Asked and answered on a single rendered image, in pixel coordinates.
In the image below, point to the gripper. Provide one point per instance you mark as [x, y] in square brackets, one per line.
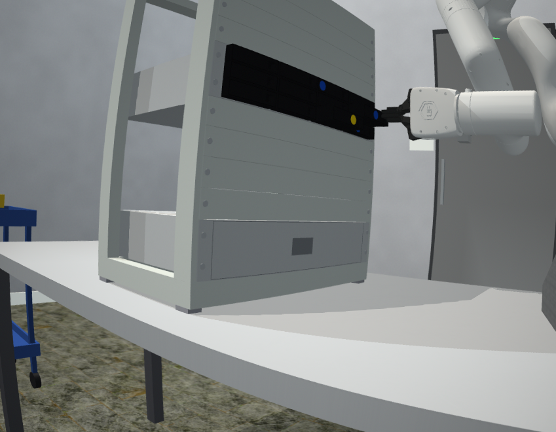
[433, 113]

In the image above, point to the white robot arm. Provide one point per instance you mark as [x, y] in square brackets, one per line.
[507, 115]

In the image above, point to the light grey equipment rack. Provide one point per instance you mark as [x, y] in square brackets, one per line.
[249, 124]

